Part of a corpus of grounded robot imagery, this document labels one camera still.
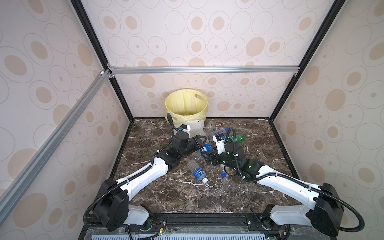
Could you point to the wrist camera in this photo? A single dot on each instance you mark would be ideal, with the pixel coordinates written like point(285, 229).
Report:
point(185, 128)
point(220, 145)

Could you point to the aluminium rail left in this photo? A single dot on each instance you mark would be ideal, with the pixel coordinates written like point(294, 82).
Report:
point(21, 184)

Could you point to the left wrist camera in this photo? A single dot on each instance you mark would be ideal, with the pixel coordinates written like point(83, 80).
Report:
point(185, 128)

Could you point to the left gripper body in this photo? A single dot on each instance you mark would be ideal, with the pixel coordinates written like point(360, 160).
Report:
point(190, 146)

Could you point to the white plastic waste bin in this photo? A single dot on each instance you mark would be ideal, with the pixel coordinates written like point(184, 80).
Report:
point(196, 126)

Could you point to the clear bottle blue label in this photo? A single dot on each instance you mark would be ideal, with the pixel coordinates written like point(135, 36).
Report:
point(197, 155)

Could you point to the black frame post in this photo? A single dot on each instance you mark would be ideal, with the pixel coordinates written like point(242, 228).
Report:
point(325, 26)
point(96, 44)

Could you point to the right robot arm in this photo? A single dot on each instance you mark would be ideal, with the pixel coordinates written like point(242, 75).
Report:
point(320, 206)

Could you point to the black frame post left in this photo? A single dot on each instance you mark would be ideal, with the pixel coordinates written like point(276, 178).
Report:
point(96, 44)

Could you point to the horizontal aluminium rail back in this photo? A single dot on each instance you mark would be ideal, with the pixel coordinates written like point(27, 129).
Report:
point(201, 70)

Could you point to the yellow bin liner bag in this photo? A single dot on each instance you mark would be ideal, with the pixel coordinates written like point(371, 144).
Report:
point(186, 105)

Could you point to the clear crushed bottle white cap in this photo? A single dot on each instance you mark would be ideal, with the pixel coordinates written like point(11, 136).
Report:
point(209, 128)

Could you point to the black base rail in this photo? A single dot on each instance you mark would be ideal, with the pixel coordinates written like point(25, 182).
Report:
point(243, 226)

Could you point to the green bottle yellow cap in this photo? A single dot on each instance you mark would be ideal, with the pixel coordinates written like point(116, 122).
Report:
point(240, 139)

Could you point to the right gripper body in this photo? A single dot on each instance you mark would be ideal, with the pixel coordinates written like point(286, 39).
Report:
point(223, 159)

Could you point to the Pocari bottle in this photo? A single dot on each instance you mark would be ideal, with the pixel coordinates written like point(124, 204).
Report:
point(197, 171)

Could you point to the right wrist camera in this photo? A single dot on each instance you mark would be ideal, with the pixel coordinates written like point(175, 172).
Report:
point(220, 145)

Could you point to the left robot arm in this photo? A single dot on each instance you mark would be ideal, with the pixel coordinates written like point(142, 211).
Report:
point(111, 207)

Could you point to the black frame post right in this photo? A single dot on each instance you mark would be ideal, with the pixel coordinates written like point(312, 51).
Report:
point(325, 26)

